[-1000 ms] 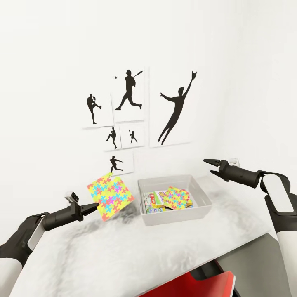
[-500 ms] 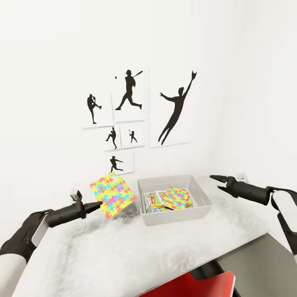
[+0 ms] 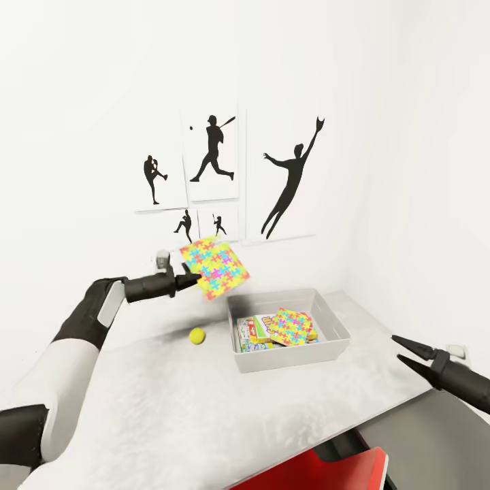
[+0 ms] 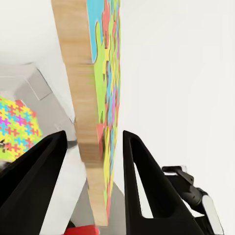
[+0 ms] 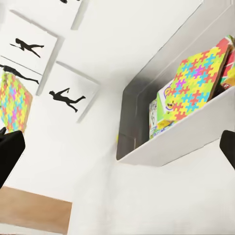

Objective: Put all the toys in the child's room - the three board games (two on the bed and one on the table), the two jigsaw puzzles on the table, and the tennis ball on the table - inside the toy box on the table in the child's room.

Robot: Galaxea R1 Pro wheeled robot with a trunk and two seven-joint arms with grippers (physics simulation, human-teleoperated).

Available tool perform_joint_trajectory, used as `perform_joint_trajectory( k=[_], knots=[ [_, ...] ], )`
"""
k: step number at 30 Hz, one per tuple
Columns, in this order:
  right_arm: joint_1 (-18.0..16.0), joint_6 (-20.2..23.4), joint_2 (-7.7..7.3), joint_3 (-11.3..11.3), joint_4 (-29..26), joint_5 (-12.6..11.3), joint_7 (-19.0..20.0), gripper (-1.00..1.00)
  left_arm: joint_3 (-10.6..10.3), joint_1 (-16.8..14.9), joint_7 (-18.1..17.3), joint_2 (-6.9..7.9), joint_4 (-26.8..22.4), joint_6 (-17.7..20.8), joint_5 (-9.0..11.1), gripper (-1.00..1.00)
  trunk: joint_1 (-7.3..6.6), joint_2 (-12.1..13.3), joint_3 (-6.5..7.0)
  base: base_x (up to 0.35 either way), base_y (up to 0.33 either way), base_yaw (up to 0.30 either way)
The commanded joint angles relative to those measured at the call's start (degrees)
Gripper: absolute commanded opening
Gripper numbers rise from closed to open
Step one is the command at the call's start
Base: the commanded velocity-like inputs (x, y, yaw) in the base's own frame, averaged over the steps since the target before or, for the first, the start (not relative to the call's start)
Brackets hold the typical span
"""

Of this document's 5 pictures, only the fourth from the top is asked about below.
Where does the jigsaw puzzle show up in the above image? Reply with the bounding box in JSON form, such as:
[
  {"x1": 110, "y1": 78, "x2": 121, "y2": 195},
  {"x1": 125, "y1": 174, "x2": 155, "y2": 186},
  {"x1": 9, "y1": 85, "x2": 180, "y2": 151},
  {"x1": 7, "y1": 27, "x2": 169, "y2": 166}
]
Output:
[
  {"x1": 50, "y1": 0, "x2": 121, "y2": 226},
  {"x1": 0, "y1": 96, "x2": 41, "y2": 163}
]

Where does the board game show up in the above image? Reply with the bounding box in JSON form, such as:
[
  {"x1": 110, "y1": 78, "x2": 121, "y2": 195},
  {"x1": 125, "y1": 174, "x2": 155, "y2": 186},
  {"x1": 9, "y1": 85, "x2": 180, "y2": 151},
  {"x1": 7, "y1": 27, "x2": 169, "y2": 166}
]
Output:
[{"x1": 0, "y1": 100, "x2": 43, "y2": 154}]

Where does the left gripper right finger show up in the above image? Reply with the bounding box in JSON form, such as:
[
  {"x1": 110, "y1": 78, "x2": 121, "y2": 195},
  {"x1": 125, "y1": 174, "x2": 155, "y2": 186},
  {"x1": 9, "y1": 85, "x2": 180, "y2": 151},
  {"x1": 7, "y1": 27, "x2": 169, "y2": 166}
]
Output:
[{"x1": 122, "y1": 130, "x2": 205, "y2": 235}]

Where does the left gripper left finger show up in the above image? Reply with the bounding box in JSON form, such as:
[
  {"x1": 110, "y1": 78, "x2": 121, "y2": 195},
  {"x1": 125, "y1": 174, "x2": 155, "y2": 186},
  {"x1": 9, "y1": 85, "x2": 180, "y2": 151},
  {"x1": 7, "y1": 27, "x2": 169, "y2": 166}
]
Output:
[{"x1": 0, "y1": 130, "x2": 68, "y2": 235}]

